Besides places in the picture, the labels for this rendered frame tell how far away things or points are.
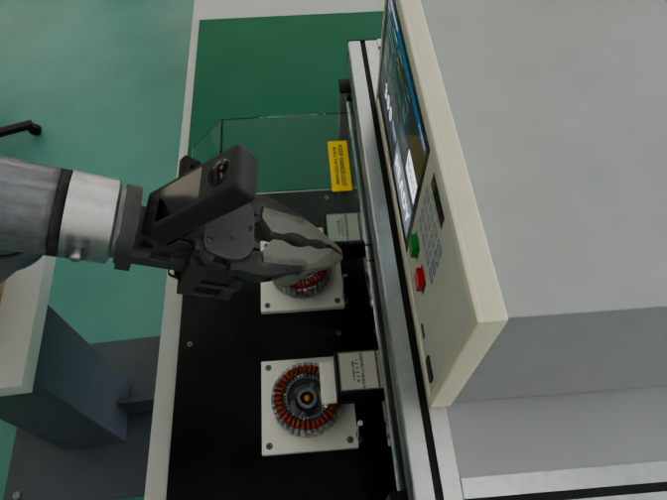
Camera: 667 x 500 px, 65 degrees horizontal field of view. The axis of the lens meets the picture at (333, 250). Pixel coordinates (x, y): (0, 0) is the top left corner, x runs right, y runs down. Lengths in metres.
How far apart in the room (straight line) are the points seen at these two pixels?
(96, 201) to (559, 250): 0.36
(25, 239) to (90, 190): 0.06
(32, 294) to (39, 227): 0.68
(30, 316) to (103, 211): 0.68
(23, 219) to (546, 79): 0.45
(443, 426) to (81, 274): 1.69
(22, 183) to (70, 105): 2.21
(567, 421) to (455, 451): 0.12
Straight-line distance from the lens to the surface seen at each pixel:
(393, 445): 0.61
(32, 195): 0.47
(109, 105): 2.60
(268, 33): 1.53
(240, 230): 0.49
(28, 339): 1.11
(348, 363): 0.76
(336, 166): 0.76
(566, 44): 0.58
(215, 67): 1.44
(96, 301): 2.00
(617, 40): 0.60
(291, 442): 0.88
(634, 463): 0.60
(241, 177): 0.42
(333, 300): 0.95
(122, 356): 1.86
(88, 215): 0.47
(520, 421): 0.57
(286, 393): 0.86
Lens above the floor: 1.64
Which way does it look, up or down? 58 degrees down
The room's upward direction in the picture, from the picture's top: straight up
